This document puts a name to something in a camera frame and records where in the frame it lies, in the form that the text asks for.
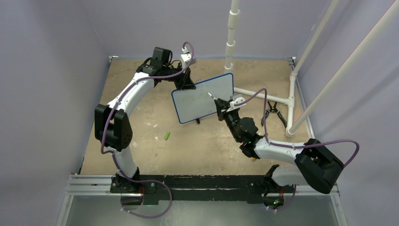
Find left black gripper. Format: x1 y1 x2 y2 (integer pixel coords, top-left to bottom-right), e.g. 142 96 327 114
162 63 196 91

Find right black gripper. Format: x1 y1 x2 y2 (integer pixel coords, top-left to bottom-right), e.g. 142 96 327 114
215 98 241 142

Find blue framed whiteboard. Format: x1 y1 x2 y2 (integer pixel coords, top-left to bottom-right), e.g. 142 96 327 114
171 73 234 124

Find green marker cap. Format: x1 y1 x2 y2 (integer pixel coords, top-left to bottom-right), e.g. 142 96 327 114
164 132 171 140

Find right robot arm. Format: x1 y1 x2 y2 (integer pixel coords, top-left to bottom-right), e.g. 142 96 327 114
213 98 344 194

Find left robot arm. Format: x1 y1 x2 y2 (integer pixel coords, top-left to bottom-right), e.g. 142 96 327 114
94 45 196 193

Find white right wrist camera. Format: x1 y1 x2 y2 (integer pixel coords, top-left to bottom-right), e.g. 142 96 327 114
226 94 246 112

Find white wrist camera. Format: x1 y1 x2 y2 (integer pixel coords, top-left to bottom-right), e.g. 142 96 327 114
226 94 246 112
180 47 197 68

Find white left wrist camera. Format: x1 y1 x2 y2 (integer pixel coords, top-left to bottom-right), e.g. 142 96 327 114
180 47 197 68

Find black handled pliers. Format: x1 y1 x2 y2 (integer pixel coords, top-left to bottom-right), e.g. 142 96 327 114
261 101 287 128

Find white pvc pipe frame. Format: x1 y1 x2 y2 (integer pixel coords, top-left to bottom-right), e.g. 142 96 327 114
223 0 399 138

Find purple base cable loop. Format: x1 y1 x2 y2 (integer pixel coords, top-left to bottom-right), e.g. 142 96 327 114
120 179 173 219

